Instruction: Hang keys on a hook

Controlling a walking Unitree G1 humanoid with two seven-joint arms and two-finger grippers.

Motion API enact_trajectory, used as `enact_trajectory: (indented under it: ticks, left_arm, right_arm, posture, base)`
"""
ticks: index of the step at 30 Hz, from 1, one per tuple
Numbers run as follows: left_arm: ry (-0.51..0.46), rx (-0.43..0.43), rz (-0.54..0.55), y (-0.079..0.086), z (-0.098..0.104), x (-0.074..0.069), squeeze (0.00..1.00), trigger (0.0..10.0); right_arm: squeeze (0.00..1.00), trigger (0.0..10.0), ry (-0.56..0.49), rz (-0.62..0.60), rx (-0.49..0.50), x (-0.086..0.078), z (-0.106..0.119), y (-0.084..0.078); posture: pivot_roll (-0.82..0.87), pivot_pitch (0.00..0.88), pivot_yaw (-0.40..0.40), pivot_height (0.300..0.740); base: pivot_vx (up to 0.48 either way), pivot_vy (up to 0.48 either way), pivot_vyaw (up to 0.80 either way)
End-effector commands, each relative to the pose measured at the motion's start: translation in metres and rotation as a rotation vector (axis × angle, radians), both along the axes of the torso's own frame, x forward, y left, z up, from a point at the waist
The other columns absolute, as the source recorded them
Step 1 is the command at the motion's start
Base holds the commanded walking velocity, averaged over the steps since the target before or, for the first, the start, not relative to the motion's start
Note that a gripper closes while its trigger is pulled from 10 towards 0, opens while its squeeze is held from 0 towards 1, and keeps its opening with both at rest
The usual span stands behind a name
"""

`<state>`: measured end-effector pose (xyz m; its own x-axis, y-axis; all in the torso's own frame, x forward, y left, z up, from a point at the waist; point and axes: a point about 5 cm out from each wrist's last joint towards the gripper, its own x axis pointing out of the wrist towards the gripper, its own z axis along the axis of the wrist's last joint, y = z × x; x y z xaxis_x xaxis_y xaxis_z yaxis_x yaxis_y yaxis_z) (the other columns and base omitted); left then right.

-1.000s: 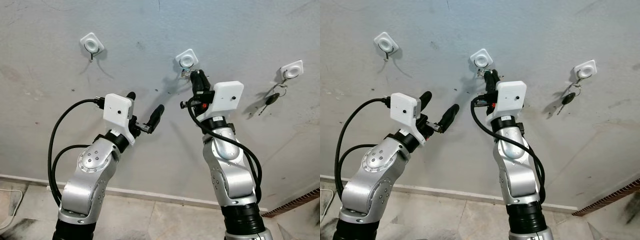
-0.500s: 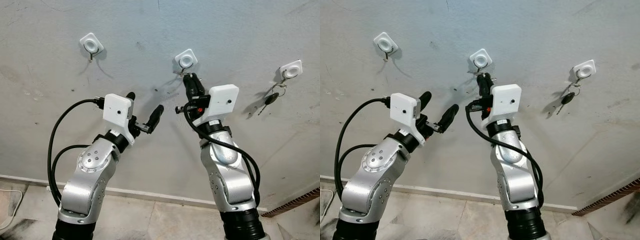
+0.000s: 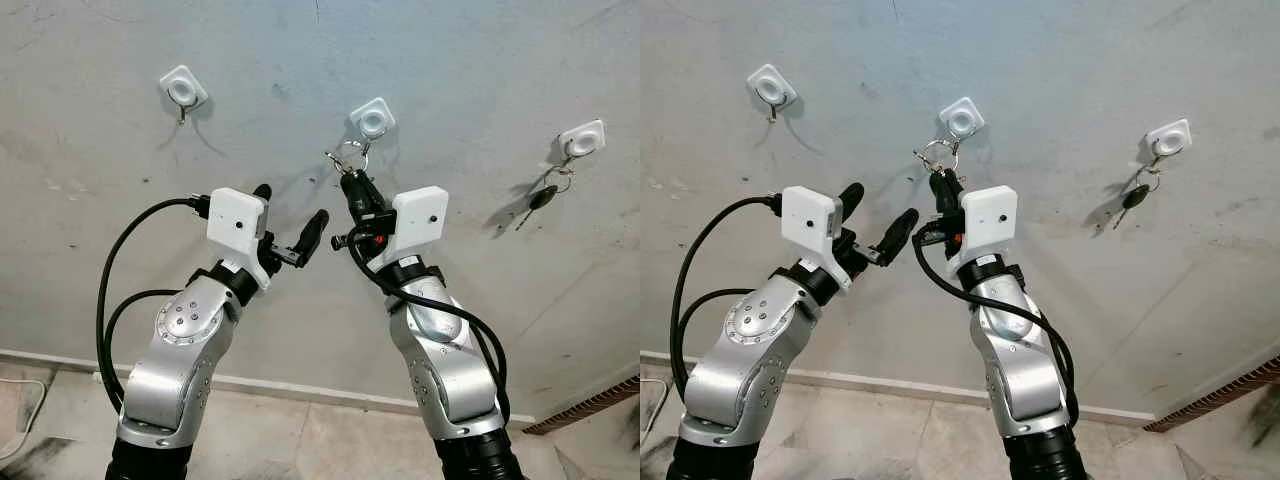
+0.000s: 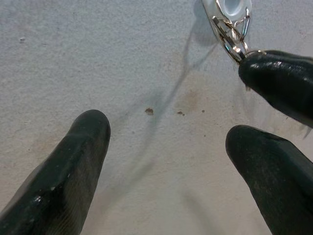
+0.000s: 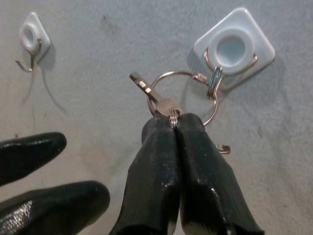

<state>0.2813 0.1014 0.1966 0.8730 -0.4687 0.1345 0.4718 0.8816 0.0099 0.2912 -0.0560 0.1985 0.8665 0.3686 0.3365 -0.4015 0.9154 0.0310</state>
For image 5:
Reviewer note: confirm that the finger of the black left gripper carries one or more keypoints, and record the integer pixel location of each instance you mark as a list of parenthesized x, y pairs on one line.
[(27, 156), (49, 210)]

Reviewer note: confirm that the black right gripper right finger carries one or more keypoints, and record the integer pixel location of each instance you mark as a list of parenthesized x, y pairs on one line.
[(205, 186)]

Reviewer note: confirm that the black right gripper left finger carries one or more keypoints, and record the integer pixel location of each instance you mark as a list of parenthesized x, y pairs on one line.
[(154, 176)]

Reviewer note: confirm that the silver keys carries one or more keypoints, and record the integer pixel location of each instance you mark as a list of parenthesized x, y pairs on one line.
[(166, 106)]

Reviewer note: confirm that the white adhesive wall hook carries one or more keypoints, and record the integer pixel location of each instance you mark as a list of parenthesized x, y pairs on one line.
[(41, 29), (254, 29)]

